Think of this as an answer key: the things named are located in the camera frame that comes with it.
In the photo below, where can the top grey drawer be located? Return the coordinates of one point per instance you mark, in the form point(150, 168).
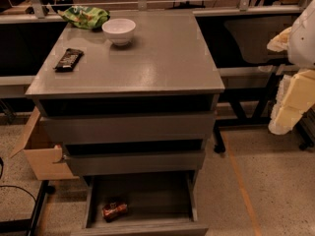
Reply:
point(127, 129)

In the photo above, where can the dark chocolate bar wrapper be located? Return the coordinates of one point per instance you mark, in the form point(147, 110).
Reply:
point(69, 60)

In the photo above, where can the black table frame with casters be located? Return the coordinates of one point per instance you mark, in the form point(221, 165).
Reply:
point(250, 94)

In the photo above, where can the brown cardboard box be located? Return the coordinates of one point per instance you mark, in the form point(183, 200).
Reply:
point(44, 157)

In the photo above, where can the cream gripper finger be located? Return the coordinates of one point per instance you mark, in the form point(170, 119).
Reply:
point(280, 42)
point(295, 96)

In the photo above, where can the middle grey drawer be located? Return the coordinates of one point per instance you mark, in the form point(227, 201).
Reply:
point(123, 163)

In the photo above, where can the red coke can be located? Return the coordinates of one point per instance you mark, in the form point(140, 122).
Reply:
point(112, 210)

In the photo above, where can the grey drawer cabinet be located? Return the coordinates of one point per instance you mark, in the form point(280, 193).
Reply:
point(166, 69)

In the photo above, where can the green chip bag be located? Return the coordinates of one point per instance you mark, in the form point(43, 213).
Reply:
point(84, 17)

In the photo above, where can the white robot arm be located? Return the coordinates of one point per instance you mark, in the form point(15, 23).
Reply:
point(301, 47)

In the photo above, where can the white ceramic bowl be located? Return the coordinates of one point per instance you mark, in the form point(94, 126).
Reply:
point(119, 31)

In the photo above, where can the bottom grey open drawer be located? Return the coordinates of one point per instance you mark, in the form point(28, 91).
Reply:
point(159, 204)

